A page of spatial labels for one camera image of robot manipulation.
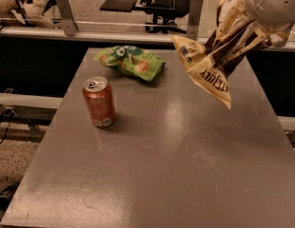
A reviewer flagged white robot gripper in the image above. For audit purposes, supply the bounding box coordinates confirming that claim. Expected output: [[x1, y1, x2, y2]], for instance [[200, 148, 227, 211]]
[[245, 0, 295, 26]]

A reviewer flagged brown Late July chip bag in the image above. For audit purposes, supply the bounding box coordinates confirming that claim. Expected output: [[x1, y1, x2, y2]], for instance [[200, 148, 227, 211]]
[[170, 0, 289, 110]]

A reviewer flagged green chip bag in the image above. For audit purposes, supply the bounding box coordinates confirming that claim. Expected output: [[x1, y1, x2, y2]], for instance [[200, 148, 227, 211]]
[[93, 46, 166, 82]]

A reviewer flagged black office chair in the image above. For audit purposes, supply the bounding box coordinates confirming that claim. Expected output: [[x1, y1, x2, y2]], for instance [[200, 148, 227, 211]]
[[100, 0, 204, 33]]

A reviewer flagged orange soda can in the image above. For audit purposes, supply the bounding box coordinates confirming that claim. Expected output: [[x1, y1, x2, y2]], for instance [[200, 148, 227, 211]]
[[82, 76, 116, 127]]

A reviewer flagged person in beige clothes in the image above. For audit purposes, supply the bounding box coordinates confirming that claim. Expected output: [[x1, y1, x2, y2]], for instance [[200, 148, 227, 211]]
[[0, 0, 55, 29]]

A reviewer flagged right metal bracket post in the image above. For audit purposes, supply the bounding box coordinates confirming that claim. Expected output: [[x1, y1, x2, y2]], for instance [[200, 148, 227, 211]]
[[187, 0, 204, 40]]

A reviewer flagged metal bracket post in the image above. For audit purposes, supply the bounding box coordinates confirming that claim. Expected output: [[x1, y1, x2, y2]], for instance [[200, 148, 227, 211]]
[[187, 0, 204, 40], [55, 0, 78, 36]]

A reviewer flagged left metal bracket post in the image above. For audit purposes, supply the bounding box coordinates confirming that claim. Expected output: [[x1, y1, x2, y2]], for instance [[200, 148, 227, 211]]
[[55, 0, 78, 36]]

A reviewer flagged metal rail barrier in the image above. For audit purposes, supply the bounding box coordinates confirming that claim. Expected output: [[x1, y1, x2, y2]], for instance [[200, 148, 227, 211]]
[[0, 26, 295, 52]]

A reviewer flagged black cable on floor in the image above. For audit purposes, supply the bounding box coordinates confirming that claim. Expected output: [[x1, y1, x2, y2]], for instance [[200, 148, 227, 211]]
[[0, 109, 12, 150]]

